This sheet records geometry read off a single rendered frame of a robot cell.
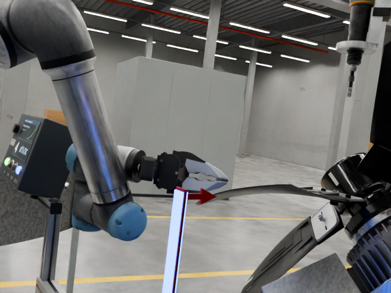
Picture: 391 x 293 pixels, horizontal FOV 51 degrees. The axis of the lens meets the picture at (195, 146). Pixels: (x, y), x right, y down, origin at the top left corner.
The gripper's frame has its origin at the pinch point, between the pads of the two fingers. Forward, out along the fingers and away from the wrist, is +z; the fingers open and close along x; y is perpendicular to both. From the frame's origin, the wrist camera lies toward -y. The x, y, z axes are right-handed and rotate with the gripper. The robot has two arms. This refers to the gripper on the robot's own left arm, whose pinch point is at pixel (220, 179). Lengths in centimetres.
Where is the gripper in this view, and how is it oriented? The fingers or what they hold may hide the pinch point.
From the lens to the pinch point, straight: 81.3
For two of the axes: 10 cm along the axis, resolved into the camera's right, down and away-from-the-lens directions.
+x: -1.5, 9.9, -0.5
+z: 9.4, 1.3, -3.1
